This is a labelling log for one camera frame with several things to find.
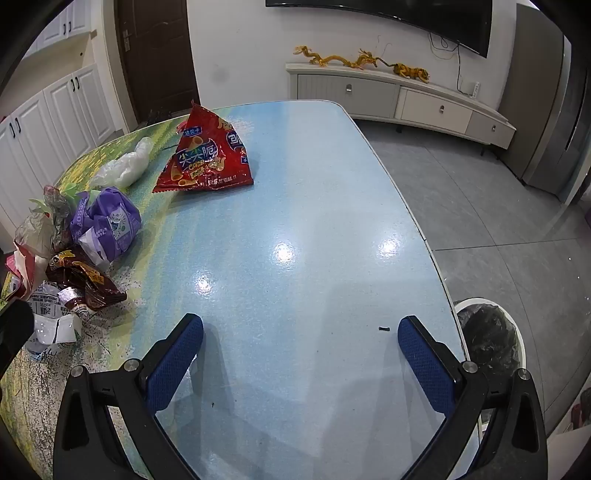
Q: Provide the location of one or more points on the white bin with black liner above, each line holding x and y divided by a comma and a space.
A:
489, 332

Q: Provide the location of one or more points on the red and pink wrapper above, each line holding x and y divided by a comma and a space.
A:
23, 272

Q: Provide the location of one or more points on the golden dragon figurine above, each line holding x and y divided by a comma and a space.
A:
323, 57
367, 60

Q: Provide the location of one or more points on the clear plastic bag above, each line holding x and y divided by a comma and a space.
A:
124, 168

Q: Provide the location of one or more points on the white wall cabinet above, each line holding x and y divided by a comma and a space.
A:
64, 18

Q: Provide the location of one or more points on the black wall television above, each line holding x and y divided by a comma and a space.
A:
392, 11

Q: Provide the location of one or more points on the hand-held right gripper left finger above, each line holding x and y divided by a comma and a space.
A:
178, 364

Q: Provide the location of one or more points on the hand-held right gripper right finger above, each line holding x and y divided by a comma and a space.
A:
425, 364

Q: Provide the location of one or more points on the dark brown door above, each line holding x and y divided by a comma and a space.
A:
157, 55

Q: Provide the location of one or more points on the purple wrapper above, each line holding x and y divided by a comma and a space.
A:
111, 221

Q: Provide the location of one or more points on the white power strip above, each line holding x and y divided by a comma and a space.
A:
474, 90

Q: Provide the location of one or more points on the transparent green-edged wrapper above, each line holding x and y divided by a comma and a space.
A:
41, 226

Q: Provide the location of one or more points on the white crumpled packet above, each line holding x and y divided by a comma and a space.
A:
51, 332

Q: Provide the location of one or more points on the white television cabinet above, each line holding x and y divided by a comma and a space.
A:
369, 97

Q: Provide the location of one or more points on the golden tiger figurine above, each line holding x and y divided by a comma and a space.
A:
411, 71

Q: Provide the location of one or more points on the grey refrigerator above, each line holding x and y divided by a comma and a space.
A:
545, 115

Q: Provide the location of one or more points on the brown snack wrapper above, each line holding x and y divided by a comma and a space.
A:
90, 284

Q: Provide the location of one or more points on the red snack bag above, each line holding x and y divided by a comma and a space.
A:
207, 157

